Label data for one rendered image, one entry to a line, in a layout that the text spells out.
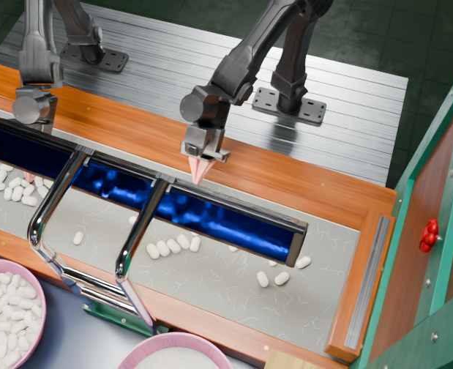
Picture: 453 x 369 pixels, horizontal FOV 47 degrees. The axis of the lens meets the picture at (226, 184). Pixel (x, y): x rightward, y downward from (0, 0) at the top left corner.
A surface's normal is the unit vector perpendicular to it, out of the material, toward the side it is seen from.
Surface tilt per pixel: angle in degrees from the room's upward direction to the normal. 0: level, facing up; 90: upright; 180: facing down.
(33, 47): 29
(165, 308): 0
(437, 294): 0
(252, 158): 0
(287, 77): 82
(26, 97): 43
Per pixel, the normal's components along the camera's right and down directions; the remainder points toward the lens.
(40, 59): -0.03, 0.00
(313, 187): -0.03, -0.47
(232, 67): -0.37, -0.09
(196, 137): -0.26, 0.17
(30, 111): -0.03, 0.25
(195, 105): -0.49, 0.08
